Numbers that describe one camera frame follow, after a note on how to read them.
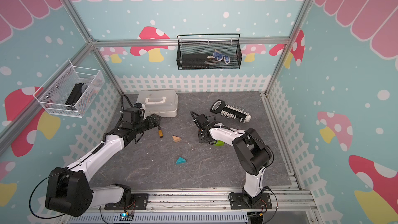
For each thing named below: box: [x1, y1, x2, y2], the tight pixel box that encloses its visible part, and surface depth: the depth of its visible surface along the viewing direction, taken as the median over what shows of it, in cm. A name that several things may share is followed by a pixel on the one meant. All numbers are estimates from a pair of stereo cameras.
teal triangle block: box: [175, 156, 188, 165], surface depth 87 cm
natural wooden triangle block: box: [172, 134, 182, 143], surface depth 96 cm
